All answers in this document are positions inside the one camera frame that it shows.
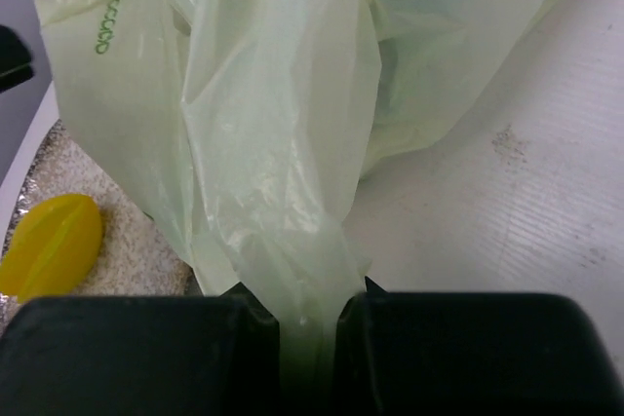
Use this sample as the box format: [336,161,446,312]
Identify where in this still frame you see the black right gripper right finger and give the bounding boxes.
[331,282,623,415]

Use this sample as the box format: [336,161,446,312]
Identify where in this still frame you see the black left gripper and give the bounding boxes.
[0,25,34,91]

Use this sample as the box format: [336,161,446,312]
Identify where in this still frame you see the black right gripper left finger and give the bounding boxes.
[1,285,282,415]

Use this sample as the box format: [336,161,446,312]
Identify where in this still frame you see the pale green plastic bag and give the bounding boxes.
[34,0,556,408]

